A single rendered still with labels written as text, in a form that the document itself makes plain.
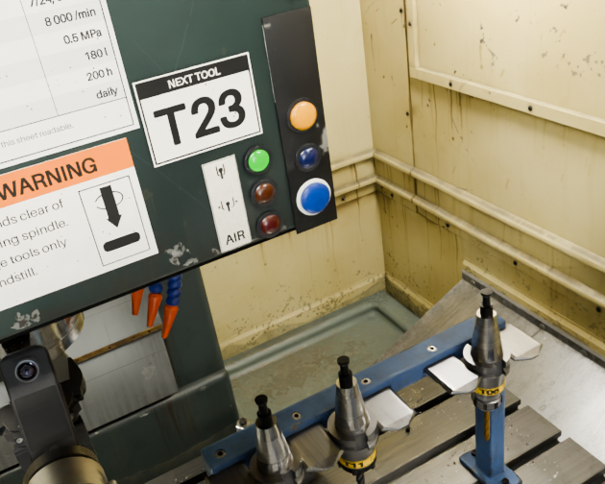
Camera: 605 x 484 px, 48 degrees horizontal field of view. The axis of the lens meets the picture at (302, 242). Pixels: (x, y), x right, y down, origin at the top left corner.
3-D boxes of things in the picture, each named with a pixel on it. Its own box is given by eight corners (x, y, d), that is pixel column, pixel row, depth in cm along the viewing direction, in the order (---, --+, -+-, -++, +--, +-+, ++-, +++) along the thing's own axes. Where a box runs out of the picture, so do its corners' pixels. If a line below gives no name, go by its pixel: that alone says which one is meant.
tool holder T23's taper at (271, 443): (278, 442, 85) (270, 401, 81) (301, 462, 82) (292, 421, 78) (250, 462, 83) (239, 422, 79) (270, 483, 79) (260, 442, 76)
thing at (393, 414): (422, 420, 87) (421, 416, 87) (387, 439, 85) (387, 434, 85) (390, 390, 93) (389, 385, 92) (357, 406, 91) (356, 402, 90)
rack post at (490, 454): (522, 483, 113) (527, 343, 99) (498, 498, 111) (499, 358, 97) (482, 447, 121) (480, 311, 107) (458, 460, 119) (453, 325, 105)
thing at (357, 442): (367, 413, 91) (365, 399, 89) (386, 444, 85) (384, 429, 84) (323, 428, 89) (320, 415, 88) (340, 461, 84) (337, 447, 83)
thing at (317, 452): (349, 459, 83) (348, 454, 83) (311, 479, 81) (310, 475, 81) (320, 425, 89) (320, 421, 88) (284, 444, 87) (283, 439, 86)
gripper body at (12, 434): (21, 458, 75) (41, 538, 66) (-7, 400, 71) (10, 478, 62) (89, 427, 78) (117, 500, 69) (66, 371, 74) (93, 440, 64)
